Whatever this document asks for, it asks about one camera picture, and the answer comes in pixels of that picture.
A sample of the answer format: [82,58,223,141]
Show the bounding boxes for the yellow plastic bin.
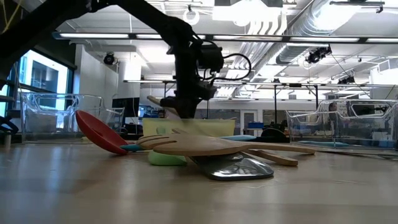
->
[142,117,236,138]

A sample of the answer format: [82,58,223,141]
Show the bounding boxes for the wooden salad fork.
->
[136,133,317,157]

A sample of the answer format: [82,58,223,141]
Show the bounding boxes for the metal turner wooden handle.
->
[189,151,275,182]

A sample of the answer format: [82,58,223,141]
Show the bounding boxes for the clear plastic bin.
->
[285,98,398,149]
[20,92,125,144]

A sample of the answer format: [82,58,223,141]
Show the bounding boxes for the overhead LED light bar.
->
[52,32,398,44]

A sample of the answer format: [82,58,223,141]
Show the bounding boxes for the green silicone spatula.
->
[147,126,188,167]

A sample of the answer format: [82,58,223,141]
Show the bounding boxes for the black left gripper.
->
[160,51,218,119]

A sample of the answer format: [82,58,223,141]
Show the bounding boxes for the teal silicone spatula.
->
[119,134,257,152]

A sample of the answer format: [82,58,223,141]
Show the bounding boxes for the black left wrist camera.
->
[198,42,225,75]

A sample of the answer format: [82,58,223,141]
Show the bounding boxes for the black ceiling camera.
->
[103,52,116,66]
[338,75,356,85]
[306,45,333,65]

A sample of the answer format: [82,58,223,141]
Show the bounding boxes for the silver spiral air duct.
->
[275,0,361,65]

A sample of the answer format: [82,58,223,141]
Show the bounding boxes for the white hanging ring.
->
[183,8,201,26]

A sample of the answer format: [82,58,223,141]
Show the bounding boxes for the black camera cable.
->
[203,52,252,86]

